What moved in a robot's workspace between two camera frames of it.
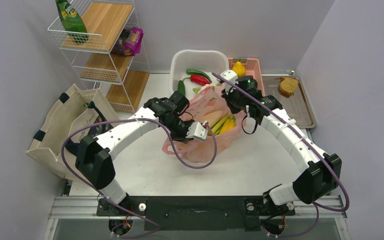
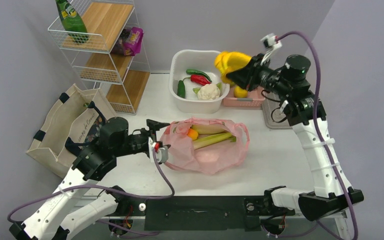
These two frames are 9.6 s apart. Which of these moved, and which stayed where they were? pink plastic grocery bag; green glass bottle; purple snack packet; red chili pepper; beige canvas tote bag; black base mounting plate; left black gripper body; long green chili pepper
Moved: pink plastic grocery bag; left black gripper body
Stayed: green glass bottle; red chili pepper; long green chili pepper; beige canvas tote bag; purple snack packet; black base mounting plate
